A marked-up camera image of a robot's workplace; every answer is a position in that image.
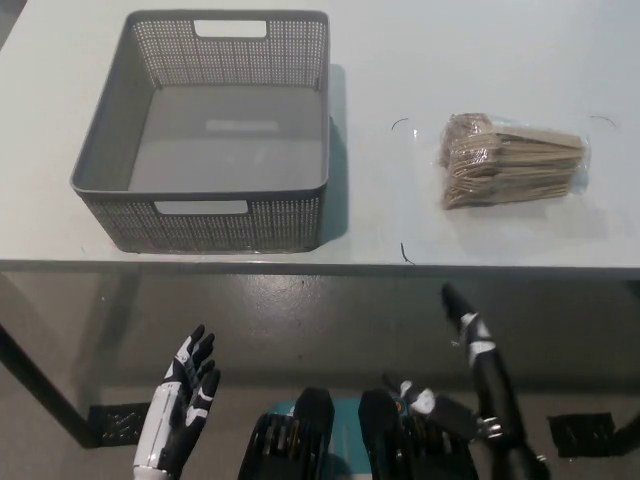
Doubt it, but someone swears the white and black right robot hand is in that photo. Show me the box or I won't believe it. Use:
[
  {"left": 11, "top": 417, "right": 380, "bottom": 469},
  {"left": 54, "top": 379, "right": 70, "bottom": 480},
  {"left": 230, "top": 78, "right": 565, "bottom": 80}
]
[{"left": 383, "top": 283, "right": 527, "bottom": 447}]

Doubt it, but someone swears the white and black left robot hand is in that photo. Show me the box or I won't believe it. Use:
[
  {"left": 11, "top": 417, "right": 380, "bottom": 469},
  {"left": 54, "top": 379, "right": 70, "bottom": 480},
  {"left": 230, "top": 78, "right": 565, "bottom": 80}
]
[{"left": 132, "top": 324, "right": 222, "bottom": 474}]

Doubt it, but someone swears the clear bag of wooden cutlery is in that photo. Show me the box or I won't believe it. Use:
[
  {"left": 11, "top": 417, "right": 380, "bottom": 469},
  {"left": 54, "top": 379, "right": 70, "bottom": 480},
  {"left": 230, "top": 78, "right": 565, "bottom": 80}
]
[{"left": 413, "top": 112, "right": 592, "bottom": 211}]

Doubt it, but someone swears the black table foot plate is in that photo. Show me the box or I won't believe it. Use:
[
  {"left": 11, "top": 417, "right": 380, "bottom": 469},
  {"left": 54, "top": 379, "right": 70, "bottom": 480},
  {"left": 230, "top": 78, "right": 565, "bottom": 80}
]
[
  {"left": 547, "top": 412, "right": 617, "bottom": 457},
  {"left": 88, "top": 402, "right": 151, "bottom": 447}
]

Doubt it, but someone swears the black table leg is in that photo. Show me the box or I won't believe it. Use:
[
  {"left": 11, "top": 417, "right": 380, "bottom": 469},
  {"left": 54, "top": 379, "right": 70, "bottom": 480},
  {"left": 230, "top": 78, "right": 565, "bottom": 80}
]
[
  {"left": 613, "top": 413, "right": 640, "bottom": 440},
  {"left": 0, "top": 323, "right": 97, "bottom": 447}
]

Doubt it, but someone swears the grey perforated plastic basket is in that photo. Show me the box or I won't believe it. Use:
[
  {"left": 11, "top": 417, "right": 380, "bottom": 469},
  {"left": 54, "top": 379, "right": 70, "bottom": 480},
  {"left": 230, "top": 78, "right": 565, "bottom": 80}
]
[{"left": 68, "top": 9, "right": 332, "bottom": 254}]

